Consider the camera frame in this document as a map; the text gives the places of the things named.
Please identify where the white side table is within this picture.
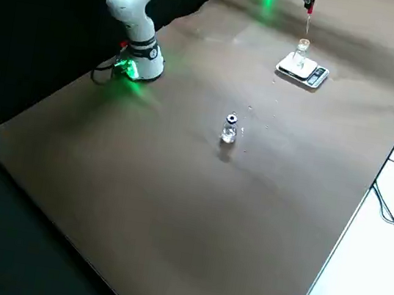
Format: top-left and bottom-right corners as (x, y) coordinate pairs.
(289, 73), (394, 295)

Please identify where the glass dropper with red bulb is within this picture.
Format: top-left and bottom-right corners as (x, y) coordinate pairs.
(302, 7), (314, 37)

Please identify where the silver electronic balance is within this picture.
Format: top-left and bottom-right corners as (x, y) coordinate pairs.
(273, 50), (333, 90)

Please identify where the black arm base cable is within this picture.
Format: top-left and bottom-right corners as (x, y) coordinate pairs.
(89, 57), (123, 89)

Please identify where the clear dropper bottle blue cap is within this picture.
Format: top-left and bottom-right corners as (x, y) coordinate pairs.
(219, 112), (241, 146)

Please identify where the clear glass bottle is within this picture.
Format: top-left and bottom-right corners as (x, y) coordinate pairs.
(291, 37), (313, 69)

